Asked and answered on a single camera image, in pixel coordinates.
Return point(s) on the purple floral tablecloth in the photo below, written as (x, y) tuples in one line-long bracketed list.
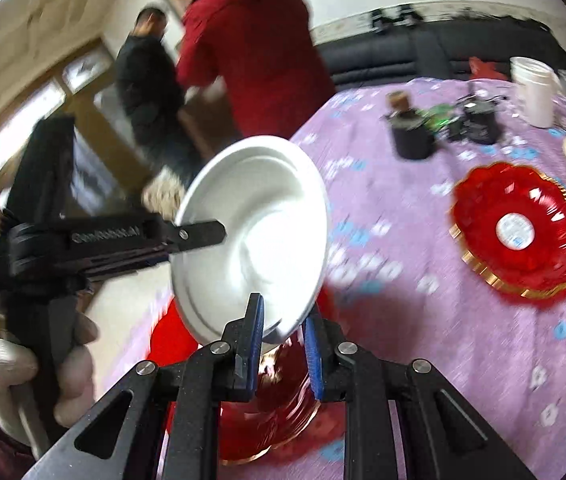
[(413, 360)]

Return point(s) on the wooden cabinet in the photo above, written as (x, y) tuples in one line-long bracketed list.
[(208, 120)]

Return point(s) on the beige patterned cushion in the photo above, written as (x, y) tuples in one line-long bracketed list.
[(163, 195)]

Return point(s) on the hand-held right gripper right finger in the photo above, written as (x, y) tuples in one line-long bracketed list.
[(313, 360)]

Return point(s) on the white plastic jar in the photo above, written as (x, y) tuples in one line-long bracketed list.
[(533, 95)]

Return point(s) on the white plate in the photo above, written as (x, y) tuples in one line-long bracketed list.
[(248, 200)]

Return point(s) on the red plastic bag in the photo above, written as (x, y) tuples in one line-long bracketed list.
[(485, 69)]

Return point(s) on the black leather sofa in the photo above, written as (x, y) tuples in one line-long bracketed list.
[(388, 60)]

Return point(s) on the black canister with cork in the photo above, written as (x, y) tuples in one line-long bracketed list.
[(410, 135)]

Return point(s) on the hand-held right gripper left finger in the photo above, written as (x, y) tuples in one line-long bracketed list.
[(256, 360)]

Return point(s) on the red gold-rimmed plate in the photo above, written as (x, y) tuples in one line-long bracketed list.
[(538, 260), (263, 425)]

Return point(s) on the black device on sofa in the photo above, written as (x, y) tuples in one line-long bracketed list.
[(409, 14), (383, 21)]

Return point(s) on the wooden glass door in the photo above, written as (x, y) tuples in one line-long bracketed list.
[(83, 65)]

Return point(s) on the person's left hand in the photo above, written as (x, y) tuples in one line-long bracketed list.
[(3, 365)]

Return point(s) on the black round device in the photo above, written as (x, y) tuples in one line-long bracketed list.
[(478, 125)]

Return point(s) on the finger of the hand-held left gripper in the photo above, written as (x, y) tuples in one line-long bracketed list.
[(128, 265), (193, 237)]

